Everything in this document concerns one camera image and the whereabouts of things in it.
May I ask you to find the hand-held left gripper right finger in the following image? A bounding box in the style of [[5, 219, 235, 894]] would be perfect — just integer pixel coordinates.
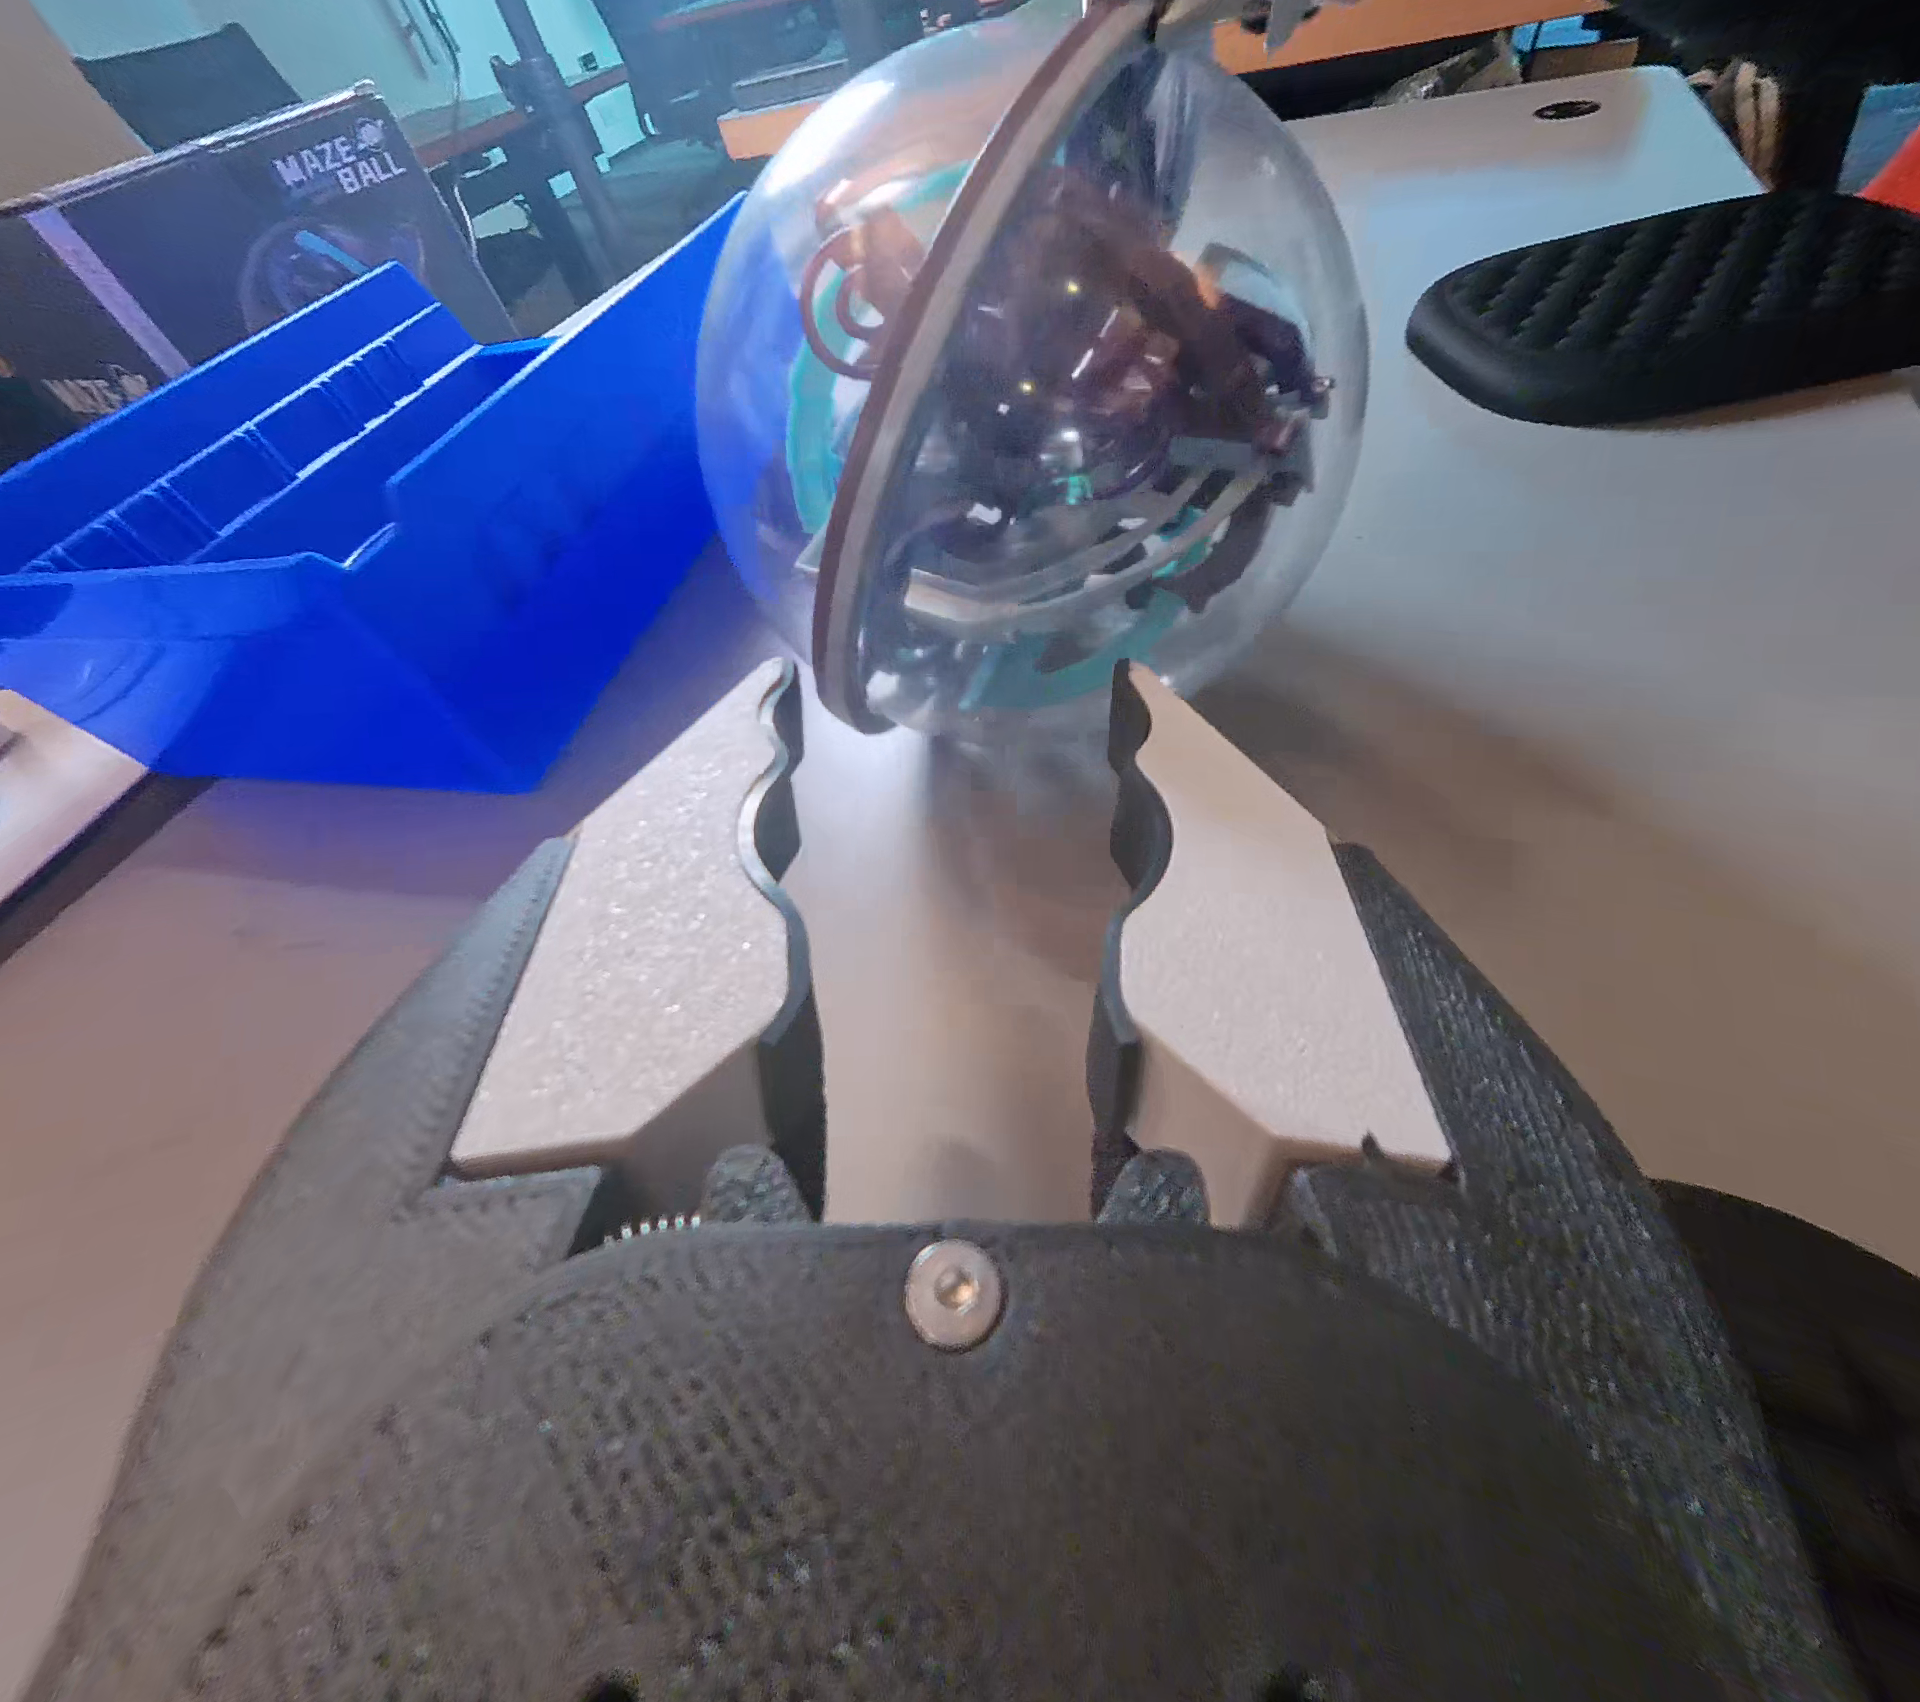
[[1087, 659, 1461, 1231]]

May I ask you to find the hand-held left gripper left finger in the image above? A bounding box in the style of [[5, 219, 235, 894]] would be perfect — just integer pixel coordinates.
[[447, 658, 832, 1217]]

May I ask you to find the blue plastic bin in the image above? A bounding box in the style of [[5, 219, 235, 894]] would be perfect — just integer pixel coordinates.
[[0, 192, 751, 797]]

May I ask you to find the clear maze ball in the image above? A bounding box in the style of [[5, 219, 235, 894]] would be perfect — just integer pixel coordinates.
[[694, 0, 1370, 739]]

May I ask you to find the orange edged desk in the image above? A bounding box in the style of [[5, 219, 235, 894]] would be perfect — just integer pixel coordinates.
[[1212, 0, 1616, 77]]

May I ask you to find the pale display board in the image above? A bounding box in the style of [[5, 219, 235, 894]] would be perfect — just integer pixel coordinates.
[[0, 689, 150, 903]]

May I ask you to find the black toy packaging box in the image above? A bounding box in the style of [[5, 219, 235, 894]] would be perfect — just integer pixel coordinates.
[[0, 81, 519, 473]]

